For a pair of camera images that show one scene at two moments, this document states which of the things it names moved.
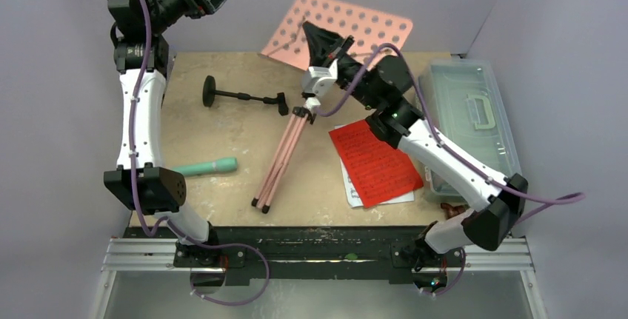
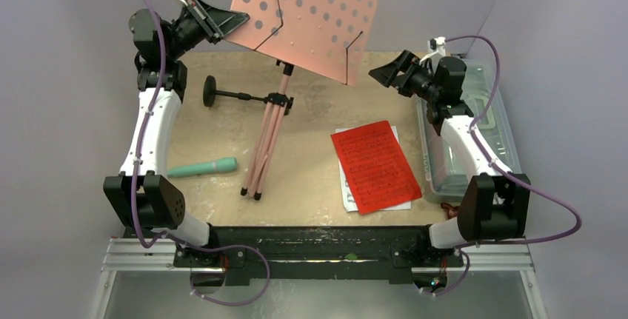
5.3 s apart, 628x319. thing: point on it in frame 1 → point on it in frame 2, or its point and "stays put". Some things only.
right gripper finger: (348, 43) → (409, 59)
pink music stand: (369, 32) → (301, 13)
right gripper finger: (321, 43) → (392, 75)
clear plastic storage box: (465, 104) stays put
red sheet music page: (380, 172) stays put
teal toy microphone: (225, 164) stays put
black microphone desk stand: (209, 92) stays put
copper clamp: (452, 210) stays put
